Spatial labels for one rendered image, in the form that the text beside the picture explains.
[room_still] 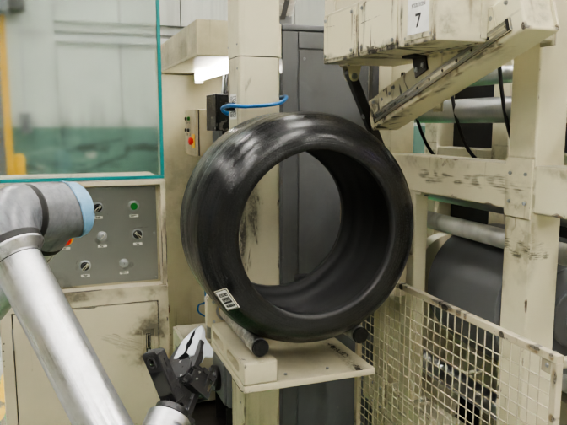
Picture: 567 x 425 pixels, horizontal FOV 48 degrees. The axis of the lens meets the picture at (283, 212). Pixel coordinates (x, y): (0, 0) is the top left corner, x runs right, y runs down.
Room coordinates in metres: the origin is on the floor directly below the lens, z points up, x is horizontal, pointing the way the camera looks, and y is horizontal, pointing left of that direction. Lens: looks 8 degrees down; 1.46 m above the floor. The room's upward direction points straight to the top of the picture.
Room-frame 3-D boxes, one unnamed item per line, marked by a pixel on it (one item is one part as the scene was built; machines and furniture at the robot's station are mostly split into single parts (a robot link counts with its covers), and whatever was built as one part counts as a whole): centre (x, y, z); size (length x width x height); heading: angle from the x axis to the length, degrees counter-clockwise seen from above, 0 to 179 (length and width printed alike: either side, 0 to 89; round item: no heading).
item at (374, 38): (1.72, -0.34, 1.71); 0.61 x 0.25 x 0.15; 20
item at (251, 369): (1.69, 0.12, 0.84); 0.36 x 0.09 x 0.06; 20
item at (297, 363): (1.73, -0.01, 0.80); 0.37 x 0.36 x 0.02; 110
